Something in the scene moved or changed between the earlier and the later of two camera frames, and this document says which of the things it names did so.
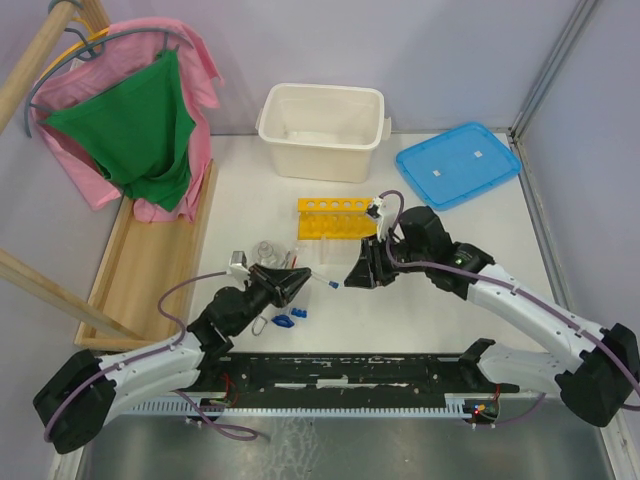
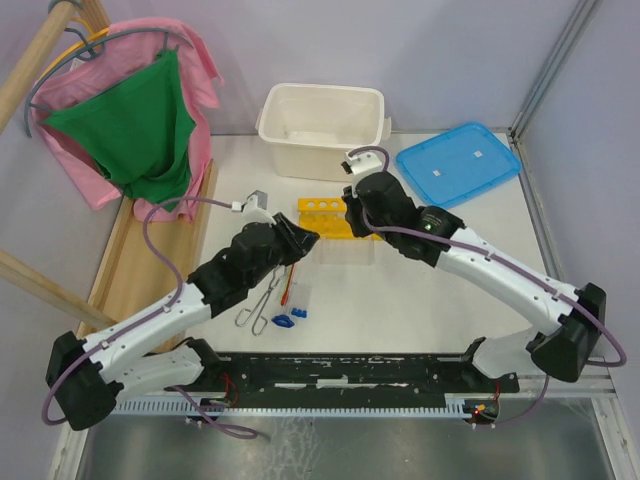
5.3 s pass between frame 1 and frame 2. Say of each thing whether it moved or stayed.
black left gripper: moved
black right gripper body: moved
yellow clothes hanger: stayed
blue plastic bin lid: stayed
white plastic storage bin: stayed
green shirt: stayed
